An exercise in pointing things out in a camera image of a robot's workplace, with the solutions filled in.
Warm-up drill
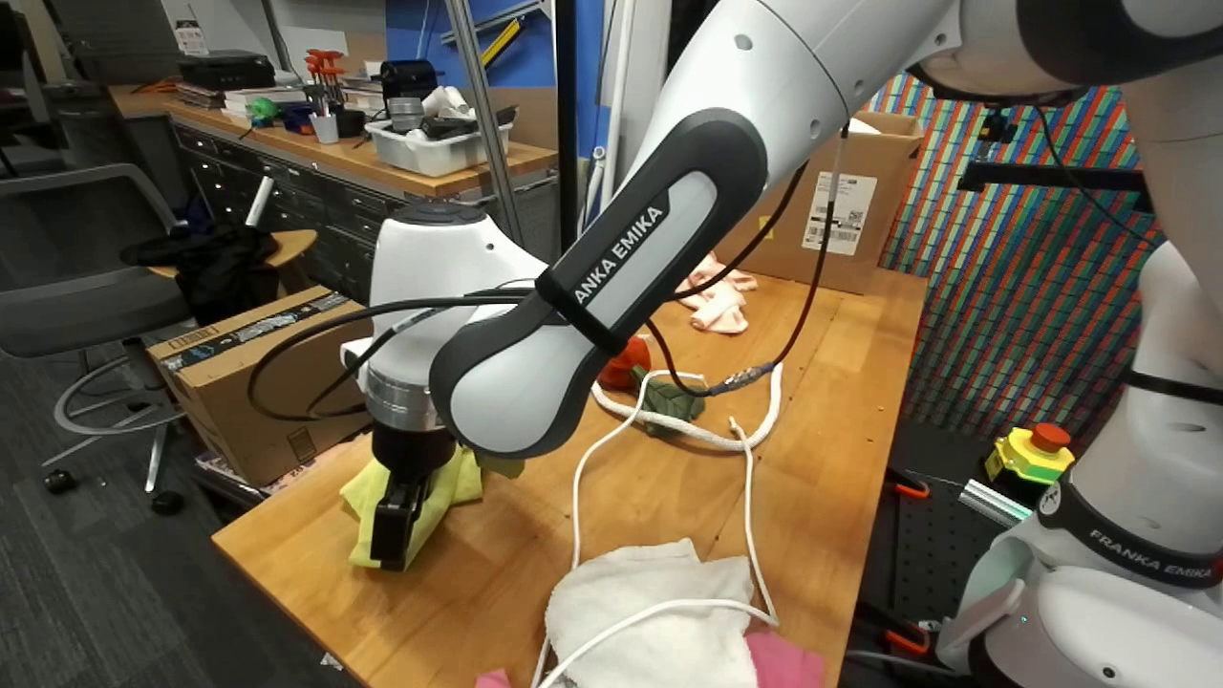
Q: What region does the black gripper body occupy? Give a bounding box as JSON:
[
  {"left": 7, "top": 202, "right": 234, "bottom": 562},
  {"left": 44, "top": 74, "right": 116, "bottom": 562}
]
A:
[{"left": 362, "top": 420, "right": 462, "bottom": 499}]

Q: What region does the yellow cloth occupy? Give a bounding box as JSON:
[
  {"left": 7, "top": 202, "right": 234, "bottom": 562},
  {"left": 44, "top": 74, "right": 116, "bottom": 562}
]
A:
[{"left": 335, "top": 446, "right": 488, "bottom": 574}]

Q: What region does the white rope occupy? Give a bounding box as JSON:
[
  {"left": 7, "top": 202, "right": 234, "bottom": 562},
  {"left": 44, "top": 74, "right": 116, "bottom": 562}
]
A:
[{"left": 522, "top": 360, "right": 788, "bottom": 688}]

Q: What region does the white towel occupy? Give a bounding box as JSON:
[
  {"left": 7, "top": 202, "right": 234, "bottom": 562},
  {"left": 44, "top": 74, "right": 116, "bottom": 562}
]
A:
[{"left": 544, "top": 537, "right": 763, "bottom": 688}]

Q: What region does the dark green cloth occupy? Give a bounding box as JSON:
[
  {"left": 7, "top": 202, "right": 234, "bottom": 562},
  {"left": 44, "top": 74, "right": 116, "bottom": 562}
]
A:
[{"left": 636, "top": 380, "right": 711, "bottom": 434}]

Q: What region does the hot pink cloth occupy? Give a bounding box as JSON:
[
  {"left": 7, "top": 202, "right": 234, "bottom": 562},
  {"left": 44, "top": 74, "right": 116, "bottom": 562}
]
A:
[{"left": 475, "top": 630, "right": 830, "bottom": 688}]

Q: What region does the cardboard box with black tape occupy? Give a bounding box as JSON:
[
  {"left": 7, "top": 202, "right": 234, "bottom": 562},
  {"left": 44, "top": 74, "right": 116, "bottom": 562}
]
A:
[{"left": 145, "top": 283, "right": 394, "bottom": 491}]

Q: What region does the round wooden stool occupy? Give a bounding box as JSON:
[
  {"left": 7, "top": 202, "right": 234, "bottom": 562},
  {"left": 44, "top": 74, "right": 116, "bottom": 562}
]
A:
[{"left": 145, "top": 227, "right": 320, "bottom": 298}]

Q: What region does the grey workbench with wooden top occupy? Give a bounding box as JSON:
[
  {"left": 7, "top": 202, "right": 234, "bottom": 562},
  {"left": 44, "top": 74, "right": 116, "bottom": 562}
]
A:
[{"left": 107, "top": 79, "right": 567, "bottom": 309}]

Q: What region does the white plastic bin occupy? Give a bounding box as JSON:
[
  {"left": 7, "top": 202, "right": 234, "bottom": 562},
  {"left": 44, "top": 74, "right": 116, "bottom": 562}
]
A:
[{"left": 362, "top": 109, "right": 520, "bottom": 181}]

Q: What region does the silver tripod pole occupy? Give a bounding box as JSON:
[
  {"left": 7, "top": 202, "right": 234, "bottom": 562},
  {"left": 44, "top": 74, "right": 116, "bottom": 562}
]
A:
[{"left": 436, "top": 0, "right": 536, "bottom": 244}]

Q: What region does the black pole stand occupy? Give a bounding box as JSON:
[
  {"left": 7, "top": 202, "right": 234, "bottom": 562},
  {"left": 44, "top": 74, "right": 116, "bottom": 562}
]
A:
[{"left": 548, "top": 0, "right": 595, "bottom": 264}]

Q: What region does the grey office chair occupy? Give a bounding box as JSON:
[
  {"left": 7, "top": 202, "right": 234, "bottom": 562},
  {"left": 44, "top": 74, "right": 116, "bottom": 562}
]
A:
[{"left": 0, "top": 160, "right": 196, "bottom": 520}]

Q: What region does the orange clamp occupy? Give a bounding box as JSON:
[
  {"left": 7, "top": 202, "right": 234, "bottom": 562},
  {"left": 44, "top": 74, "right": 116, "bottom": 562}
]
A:
[
  {"left": 876, "top": 613, "right": 944, "bottom": 660},
  {"left": 888, "top": 469, "right": 936, "bottom": 504}
]

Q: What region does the cardboard box with white label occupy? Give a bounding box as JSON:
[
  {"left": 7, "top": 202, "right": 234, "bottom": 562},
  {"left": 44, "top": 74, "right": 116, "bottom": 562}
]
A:
[{"left": 706, "top": 112, "right": 934, "bottom": 295}]

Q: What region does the yellow red emergency stop button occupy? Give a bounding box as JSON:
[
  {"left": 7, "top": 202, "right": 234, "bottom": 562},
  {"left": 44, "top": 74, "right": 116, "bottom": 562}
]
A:
[{"left": 983, "top": 417, "right": 1080, "bottom": 492}]

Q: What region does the black mounted camera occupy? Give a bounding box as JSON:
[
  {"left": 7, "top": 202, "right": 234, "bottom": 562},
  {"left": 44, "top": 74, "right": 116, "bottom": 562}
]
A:
[{"left": 974, "top": 102, "right": 1024, "bottom": 147}]

